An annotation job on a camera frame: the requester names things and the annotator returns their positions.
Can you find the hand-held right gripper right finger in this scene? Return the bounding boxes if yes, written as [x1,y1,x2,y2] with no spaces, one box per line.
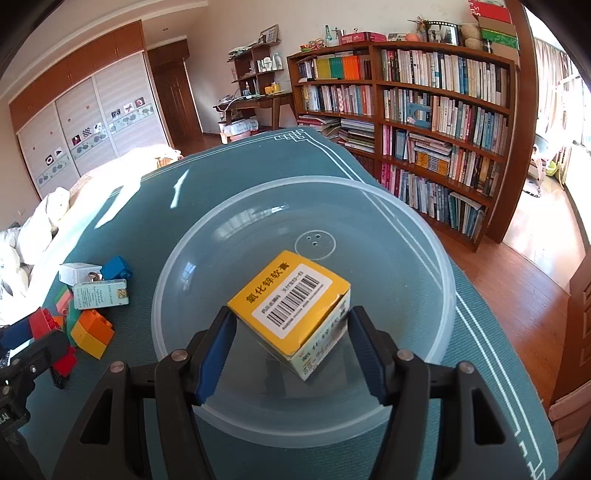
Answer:
[347,305,532,480]

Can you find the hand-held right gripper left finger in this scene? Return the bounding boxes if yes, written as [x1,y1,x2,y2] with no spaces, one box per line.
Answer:
[52,305,238,480]

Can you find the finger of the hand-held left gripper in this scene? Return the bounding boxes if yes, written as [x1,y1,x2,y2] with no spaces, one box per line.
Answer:
[9,329,70,393]
[0,318,34,352]

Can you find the green toy block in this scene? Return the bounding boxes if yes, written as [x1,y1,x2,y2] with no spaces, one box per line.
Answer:
[65,305,84,347]

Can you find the white medicine box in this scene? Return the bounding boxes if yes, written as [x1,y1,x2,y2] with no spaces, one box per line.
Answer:
[59,262,102,285]

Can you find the yellow medicine box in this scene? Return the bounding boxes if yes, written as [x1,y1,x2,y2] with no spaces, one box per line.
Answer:
[228,250,352,381]

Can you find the clear round plastic container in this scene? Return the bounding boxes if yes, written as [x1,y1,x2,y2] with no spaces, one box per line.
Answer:
[151,176,458,448]

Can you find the teal cloth-covered desktop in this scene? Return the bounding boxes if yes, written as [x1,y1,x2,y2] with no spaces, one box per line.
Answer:
[18,128,561,480]

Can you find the orange yellow toy bricks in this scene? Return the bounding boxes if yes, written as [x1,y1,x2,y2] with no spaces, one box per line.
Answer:
[70,323,115,360]

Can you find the pale green cosmetics box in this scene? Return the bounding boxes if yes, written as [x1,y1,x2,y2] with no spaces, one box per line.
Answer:
[73,278,130,311]

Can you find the white duvet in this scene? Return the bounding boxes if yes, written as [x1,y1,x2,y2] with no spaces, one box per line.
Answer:
[0,143,183,324]

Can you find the blue toy block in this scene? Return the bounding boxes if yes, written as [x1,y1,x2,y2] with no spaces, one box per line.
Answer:
[100,256,133,280]

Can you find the brown wooden cabinet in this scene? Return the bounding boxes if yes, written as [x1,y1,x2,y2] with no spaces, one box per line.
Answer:
[549,258,591,455]

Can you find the sliding-door wardrobe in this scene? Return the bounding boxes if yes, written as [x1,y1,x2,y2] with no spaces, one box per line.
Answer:
[9,21,169,201]

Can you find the white round stool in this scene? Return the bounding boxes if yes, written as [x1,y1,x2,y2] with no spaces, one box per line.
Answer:
[218,117,259,145]

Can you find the rows of books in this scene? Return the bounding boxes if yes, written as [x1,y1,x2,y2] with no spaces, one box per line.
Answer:
[295,48,509,238]

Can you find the wooden writing desk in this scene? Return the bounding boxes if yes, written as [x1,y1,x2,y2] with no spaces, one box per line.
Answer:
[213,90,294,132]

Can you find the dark wooden door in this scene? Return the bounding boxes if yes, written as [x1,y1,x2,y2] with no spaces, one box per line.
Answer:
[148,39,204,137]

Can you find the wooden bookshelf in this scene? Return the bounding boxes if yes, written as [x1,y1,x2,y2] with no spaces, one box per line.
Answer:
[286,41,520,252]

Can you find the wooden desk shelf unit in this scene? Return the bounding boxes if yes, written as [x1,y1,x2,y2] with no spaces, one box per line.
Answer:
[226,41,283,95]

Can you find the red flat box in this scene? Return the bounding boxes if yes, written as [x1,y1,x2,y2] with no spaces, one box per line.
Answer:
[342,31,387,44]

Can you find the woven basket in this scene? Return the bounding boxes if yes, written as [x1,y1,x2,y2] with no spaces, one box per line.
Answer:
[461,23,483,51]

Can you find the stack of cardboard boxes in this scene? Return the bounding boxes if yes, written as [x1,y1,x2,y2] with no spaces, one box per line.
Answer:
[467,0,520,54]

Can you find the film-strip picture frame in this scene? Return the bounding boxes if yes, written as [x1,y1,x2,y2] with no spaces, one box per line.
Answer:
[425,19,462,46]

